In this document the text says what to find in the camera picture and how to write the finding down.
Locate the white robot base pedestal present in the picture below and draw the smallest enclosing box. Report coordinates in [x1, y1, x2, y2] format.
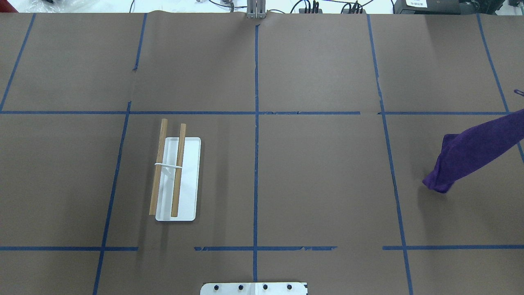
[200, 282, 309, 295]

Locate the purple towel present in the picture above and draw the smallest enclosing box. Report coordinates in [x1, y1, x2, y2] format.
[422, 109, 524, 193]

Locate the white rack with wooden bars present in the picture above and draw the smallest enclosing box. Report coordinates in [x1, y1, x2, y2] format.
[149, 119, 201, 222]

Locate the grey metal bracket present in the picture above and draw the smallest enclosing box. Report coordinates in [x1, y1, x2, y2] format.
[246, 0, 267, 19]

